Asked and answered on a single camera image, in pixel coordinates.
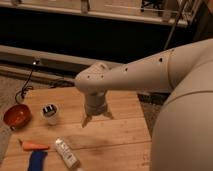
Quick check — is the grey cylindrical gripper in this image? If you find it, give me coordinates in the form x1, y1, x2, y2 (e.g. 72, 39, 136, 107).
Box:
81, 92, 114, 128

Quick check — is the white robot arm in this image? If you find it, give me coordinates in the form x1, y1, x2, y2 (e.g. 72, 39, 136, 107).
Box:
75, 38, 213, 171

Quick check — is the white cup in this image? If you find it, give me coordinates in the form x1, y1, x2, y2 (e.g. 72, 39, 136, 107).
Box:
41, 104, 59, 125

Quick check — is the white bottle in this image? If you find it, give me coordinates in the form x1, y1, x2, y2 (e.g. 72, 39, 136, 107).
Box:
54, 138, 79, 169

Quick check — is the blue cloth object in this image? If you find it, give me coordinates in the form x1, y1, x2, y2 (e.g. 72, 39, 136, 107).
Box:
27, 151, 47, 171

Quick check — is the orange carrot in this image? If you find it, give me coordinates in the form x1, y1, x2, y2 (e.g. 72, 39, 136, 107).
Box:
19, 140, 50, 151

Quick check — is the red bowl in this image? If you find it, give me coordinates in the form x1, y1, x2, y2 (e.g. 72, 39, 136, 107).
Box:
3, 104, 32, 129

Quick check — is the metal pole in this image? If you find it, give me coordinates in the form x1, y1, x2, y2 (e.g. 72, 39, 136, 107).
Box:
163, 0, 188, 50

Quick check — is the black cable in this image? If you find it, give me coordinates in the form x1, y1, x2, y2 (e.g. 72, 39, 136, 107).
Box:
14, 59, 41, 104

